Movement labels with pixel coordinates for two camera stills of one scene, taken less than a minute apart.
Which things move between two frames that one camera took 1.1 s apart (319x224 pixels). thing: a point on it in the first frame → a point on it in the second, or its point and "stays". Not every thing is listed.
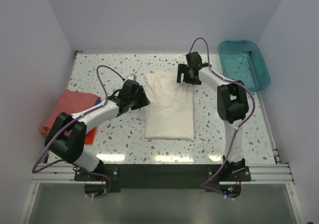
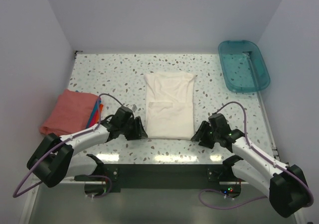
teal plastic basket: [242, 60] stays
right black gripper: [183, 68] → [200, 135]
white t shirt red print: [169, 114] stays
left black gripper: [144, 101] → [138, 131]
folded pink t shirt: [69, 101] stays
